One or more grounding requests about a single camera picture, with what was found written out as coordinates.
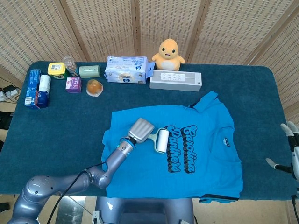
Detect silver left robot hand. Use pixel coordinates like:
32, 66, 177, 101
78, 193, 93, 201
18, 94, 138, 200
127, 117, 155, 144

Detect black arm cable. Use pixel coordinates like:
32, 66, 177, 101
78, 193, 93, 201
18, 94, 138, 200
46, 162, 106, 224

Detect blue printed t-shirt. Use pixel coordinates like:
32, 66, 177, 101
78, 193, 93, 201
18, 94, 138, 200
100, 91, 243, 204

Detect shiny metal floor plate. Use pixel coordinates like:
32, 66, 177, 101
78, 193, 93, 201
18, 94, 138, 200
55, 195, 86, 224

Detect long blue carton box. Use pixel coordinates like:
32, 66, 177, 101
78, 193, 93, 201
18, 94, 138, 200
24, 69, 42, 110

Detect small purple box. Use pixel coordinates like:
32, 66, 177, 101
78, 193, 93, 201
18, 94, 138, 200
65, 77, 82, 94

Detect orange jelly cup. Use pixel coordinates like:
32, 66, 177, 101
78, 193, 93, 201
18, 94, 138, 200
85, 79, 104, 97

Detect woven wooden folding screen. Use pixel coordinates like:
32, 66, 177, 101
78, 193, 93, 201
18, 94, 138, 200
0, 0, 299, 140

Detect blue white tissue pack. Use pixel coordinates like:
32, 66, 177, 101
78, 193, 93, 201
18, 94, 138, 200
104, 56, 156, 84

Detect dark blue carpeted table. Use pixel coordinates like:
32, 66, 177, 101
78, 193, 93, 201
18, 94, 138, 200
0, 61, 292, 201

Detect pale green plastic case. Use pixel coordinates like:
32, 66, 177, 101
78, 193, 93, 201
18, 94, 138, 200
78, 65, 101, 79

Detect yellow lid green jar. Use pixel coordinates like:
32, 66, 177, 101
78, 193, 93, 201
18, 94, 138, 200
47, 62, 68, 80

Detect green handle white lint roller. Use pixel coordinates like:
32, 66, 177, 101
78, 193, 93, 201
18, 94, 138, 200
146, 127, 170, 155

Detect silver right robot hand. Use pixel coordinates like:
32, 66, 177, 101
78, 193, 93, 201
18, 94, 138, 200
265, 121, 299, 180

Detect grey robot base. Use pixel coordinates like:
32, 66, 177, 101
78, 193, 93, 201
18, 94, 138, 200
92, 196, 197, 224

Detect white power adapters with cables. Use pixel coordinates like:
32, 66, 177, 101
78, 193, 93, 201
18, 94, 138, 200
0, 85, 21, 103

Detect grey power strip box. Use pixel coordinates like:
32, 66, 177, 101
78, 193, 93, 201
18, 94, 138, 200
149, 69, 202, 92

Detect yellow plush toy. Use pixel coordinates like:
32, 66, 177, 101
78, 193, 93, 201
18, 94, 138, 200
151, 38, 185, 71

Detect clear jar with sticks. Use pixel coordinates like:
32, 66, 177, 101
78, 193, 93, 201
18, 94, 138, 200
63, 56, 79, 77

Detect white blue bottle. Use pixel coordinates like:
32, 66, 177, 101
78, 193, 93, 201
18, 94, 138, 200
37, 74, 51, 108

